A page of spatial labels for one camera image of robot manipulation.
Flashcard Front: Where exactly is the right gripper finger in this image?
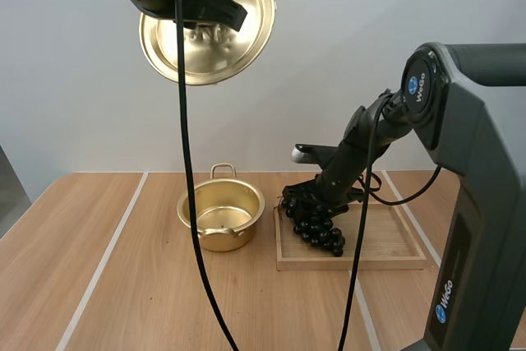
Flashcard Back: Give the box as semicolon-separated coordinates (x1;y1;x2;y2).
281;180;322;205
324;201;351;218

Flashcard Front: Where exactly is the bunch of dark toy grapes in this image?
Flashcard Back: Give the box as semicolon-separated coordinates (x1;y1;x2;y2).
275;196;346;258

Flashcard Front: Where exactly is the gold pot lid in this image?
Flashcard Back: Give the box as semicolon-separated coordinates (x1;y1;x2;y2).
138;0;275;87

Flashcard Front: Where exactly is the shallow wooden tray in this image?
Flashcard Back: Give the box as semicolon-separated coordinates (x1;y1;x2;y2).
274;201;428;272

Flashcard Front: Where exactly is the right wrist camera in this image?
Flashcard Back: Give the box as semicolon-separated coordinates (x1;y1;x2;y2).
290;142;344;172

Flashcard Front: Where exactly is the gold pot with two handles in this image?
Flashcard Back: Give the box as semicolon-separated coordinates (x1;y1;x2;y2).
176;163;266;253

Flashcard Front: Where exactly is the black cable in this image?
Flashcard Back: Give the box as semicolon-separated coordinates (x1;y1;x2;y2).
173;0;241;351
336;95;391;351
355;165;444;206

